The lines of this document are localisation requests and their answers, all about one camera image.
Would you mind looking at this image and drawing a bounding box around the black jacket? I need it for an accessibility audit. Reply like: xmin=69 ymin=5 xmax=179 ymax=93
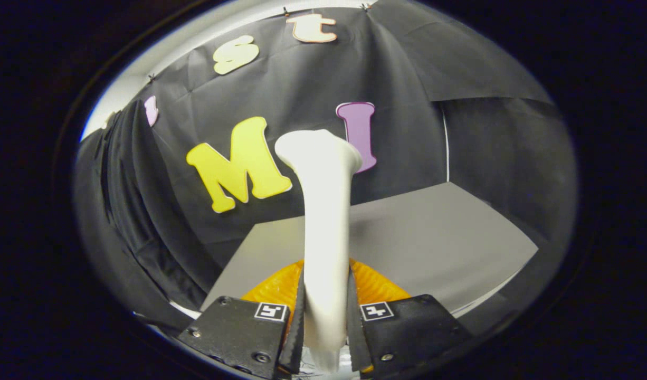
xmin=99 ymin=100 xmax=208 ymax=312

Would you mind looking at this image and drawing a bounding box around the white garment steamer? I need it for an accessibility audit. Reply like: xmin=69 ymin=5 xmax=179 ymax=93
xmin=275 ymin=129 xmax=364 ymax=375

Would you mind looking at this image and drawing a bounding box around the grey cabinet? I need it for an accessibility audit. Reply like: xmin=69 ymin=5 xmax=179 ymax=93
xmin=199 ymin=182 xmax=539 ymax=320

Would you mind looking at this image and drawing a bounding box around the white wall cable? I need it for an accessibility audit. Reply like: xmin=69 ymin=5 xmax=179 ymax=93
xmin=442 ymin=104 xmax=451 ymax=183

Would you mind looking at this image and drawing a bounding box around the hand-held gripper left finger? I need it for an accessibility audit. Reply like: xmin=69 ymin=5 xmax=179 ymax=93
xmin=177 ymin=259 xmax=306 ymax=379

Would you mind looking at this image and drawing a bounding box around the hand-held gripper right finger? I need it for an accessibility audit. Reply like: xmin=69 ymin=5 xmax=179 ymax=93
xmin=347 ymin=259 xmax=474 ymax=375

